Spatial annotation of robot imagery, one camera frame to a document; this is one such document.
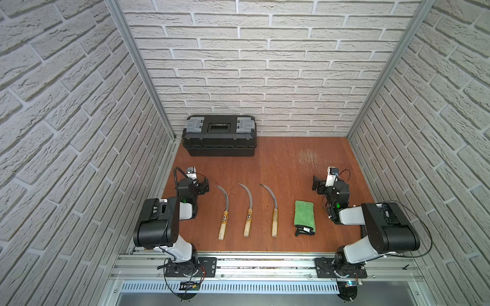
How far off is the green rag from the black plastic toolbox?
0.39 m

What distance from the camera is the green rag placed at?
0.82 metres

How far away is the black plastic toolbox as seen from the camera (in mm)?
993
